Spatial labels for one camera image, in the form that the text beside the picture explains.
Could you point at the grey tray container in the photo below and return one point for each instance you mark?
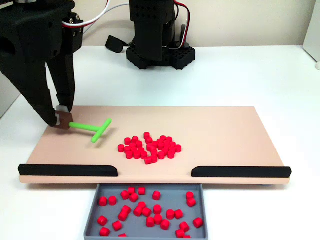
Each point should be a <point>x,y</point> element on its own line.
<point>172,200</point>

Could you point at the black table clamp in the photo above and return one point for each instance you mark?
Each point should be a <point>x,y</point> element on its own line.
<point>113,44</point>

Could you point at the beige flat board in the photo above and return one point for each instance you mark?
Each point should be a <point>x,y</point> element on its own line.
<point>225,137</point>

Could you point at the small white object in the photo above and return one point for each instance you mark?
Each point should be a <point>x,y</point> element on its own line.
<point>318,65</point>

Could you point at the white box furniture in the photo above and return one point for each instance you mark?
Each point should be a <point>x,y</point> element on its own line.
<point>313,30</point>

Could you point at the black edge rail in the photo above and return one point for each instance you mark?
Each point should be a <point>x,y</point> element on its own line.
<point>67,170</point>
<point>240,172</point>

